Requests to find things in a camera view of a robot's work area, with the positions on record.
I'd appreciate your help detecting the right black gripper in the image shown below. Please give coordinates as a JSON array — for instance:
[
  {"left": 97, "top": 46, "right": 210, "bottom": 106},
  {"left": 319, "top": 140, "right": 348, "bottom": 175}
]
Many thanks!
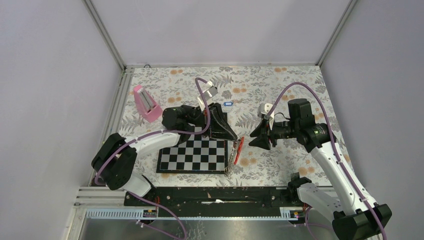
[{"left": 248, "top": 117, "right": 300, "bottom": 151}]

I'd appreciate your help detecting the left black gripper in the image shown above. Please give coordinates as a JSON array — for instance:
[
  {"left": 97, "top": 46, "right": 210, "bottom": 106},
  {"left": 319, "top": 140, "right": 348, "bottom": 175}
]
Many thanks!
[{"left": 181, "top": 103, "right": 238, "bottom": 142}]

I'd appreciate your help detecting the keyring with red fob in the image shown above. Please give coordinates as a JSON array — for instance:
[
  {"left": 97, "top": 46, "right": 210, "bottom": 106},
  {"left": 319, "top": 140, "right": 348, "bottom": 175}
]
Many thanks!
[{"left": 224, "top": 136, "right": 245, "bottom": 177}]

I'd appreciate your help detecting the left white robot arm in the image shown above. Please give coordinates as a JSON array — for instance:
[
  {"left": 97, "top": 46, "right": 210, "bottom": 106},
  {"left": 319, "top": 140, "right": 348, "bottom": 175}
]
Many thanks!
[{"left": 91, "top": 103, "right": 238, "bottom": 206}]

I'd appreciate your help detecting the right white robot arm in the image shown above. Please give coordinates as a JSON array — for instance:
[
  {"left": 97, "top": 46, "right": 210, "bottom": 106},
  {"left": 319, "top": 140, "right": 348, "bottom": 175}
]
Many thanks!
[{"left": 249, "top": 98, "right": 392, "bottom": 240}]

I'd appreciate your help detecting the floral table mat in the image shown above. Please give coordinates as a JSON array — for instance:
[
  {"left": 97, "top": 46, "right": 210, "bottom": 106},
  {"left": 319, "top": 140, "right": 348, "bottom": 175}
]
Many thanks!
[{"left": 130, "top": 66, "right": 348, "bottom": 187}]

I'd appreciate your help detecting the black white chessboard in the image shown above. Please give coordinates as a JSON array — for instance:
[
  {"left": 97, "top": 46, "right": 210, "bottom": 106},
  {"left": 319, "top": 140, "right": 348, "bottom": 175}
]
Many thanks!
[{"left": 156, "top": 135, "right": 229, "bottom": 174}]

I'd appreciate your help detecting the pink metronome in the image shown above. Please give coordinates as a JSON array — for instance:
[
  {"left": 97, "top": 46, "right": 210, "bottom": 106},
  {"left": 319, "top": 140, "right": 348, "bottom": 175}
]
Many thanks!
[{"left": 133, "top": 85, "right": 163, "bottom": 123}]

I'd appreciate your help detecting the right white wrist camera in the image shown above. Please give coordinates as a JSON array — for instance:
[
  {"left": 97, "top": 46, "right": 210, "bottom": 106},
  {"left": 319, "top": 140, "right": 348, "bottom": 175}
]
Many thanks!
[{"left": 257, "top": 103, "right": 275, "bottom": 130}]

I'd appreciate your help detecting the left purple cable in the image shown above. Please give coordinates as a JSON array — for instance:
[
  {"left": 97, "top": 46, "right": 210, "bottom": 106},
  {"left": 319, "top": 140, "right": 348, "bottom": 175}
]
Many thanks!
[{"left": 94, "top": 77, "right": 213, "bottom": 240}]

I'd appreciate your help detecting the purple cable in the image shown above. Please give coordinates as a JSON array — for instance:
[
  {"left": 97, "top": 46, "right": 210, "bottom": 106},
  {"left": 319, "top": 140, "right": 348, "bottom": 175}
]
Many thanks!
[
  {"left": 94, "top": 77, "right": 213, "bottom": 240},
  {"left": 264, "top": 82, "right": 388, "bottom": 240}
]

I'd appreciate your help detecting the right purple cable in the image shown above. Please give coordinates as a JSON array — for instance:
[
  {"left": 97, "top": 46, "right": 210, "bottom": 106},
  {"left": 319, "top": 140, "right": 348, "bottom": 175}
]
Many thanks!
[{"left": 264, "top": 82, "right": 388, "bottom": 240}]

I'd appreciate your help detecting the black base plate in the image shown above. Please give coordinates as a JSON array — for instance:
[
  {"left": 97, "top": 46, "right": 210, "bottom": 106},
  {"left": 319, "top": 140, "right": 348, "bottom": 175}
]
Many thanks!
[{"left": 123, "top": 186, "right": 308, "bottom": 219}]

